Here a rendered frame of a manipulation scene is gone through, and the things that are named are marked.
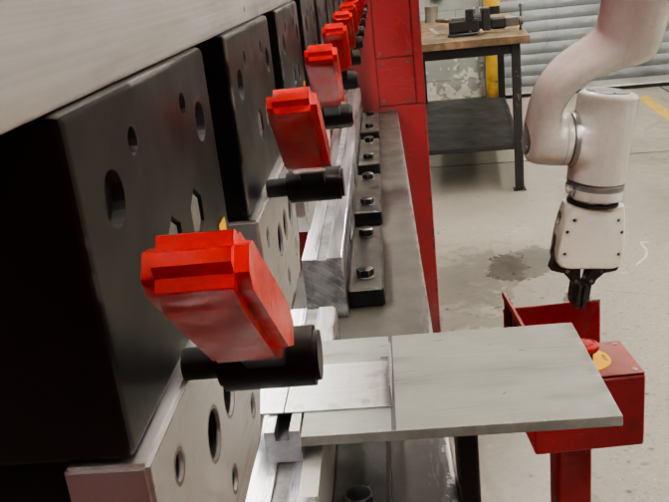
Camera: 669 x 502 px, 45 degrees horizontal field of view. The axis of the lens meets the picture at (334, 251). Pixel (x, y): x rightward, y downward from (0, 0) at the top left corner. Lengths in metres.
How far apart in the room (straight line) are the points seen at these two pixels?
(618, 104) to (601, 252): 0.23
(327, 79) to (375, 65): 2.28
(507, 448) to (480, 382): 1.72
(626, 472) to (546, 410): 1.70
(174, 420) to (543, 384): 0.54
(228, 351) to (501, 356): 0.61
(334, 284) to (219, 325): 1.01
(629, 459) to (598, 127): 1.41
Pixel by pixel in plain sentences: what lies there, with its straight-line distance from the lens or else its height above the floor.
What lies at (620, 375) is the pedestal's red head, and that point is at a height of 0.78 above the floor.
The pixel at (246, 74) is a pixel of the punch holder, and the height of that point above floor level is 1.32.
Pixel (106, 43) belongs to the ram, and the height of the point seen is 1.35.
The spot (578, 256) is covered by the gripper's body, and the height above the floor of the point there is 0.92.
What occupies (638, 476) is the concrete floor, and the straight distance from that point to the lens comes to 2.38.
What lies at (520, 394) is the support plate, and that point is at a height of 1.00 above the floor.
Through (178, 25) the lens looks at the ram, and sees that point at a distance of 0.30.
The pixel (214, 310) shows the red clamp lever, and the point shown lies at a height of 1.30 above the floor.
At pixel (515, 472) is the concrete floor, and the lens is 2.37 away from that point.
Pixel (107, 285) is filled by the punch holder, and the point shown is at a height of 1.30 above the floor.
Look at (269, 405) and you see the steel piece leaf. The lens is 0.73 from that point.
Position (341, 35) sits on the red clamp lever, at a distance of 0.75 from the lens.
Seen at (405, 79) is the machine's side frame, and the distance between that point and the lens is 2.85.
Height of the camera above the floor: 1.36
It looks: 19 degrees down
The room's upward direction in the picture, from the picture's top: 6 degrees counter-clockwise
